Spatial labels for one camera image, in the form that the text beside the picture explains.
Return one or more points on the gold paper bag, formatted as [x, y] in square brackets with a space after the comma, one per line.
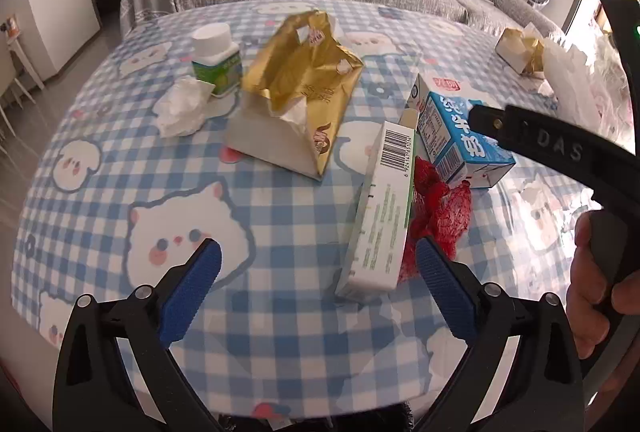
[300, 81]

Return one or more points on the red mesh net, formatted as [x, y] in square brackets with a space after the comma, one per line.
[445, 212]

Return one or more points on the white box with barcode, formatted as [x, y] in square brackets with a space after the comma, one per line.
[380, 222]

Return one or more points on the white dining chair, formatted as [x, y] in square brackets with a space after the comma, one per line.
[12, 91]

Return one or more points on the blue milk carton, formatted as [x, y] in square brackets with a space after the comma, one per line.
[450, 136]

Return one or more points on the white plastic bag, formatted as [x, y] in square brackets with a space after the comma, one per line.
[565, 81]

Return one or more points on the small orange white container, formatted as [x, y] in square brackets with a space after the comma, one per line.
[11, 25]

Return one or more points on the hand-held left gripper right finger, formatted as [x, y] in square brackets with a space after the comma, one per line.
[445, 289]

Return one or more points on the white cap green bottle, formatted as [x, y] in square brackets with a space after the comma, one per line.
[217, 61]

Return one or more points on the white tissue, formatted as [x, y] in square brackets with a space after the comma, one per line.
[182, 109]

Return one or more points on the person's right hand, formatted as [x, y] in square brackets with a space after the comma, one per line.
[580, 282]

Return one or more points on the blue checked printed tablecloth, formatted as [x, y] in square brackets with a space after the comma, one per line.
[280, 232]

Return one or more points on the gold white tissue box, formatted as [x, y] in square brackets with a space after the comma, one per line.
[517, 51]

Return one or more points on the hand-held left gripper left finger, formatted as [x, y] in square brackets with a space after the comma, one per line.
[192, 292]

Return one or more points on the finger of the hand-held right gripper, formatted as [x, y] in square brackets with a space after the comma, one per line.
[487, 121]

